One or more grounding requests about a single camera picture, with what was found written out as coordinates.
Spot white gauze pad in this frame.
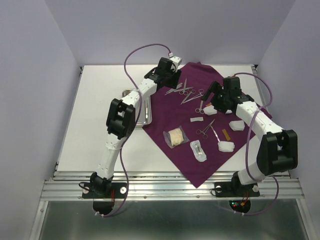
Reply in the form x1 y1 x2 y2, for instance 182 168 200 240
229 120 245 132
218 141 235 153
203 105 218 116

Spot white gauze pad centre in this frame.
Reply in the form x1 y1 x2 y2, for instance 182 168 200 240
203 105 218 116

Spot purple surgical drape cloth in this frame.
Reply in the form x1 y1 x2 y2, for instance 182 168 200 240
139 61 273 189

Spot steel hemostat clamp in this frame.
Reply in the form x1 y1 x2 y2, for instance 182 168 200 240
196 119 215 140

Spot small steel scissors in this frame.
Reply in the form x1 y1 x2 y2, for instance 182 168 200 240
180 88 197 105

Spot small white gauze roll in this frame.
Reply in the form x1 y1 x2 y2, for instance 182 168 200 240
190 116 204 123

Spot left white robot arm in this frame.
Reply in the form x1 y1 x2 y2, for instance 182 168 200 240
89 56 182 198

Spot lower orange adhesive strip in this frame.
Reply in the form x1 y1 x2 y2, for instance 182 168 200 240
222 129 231 141

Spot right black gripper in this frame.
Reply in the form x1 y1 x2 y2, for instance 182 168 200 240
201 80 230 113

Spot steel bandage scissors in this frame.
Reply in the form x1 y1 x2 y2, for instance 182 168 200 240
195 100 204 114

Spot bagged beige gloves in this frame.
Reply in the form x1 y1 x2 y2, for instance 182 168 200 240
163 125 190 149

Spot white gauze pad lower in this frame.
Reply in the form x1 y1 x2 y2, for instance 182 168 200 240
218 141 235 153

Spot clear suture packet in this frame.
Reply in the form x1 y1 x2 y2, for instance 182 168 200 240
190 140 207 163

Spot straight steel scissors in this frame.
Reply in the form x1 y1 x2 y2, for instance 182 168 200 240
179 78 188 96

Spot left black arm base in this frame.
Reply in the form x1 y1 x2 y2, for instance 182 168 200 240
78 172 128 199

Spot long steel forceps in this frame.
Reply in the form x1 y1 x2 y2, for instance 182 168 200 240
183 89 204 104

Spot white gauze pad right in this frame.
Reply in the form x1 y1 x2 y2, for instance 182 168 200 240
229 120 245 132

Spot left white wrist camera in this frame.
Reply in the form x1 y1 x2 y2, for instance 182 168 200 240
169 56 182 70

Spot stainless steel instrument tray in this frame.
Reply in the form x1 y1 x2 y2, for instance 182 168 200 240
136 96 152 128

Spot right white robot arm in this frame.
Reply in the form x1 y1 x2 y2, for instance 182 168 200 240
203 76 298 198

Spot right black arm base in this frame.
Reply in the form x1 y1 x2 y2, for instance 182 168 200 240
210 172 260 198

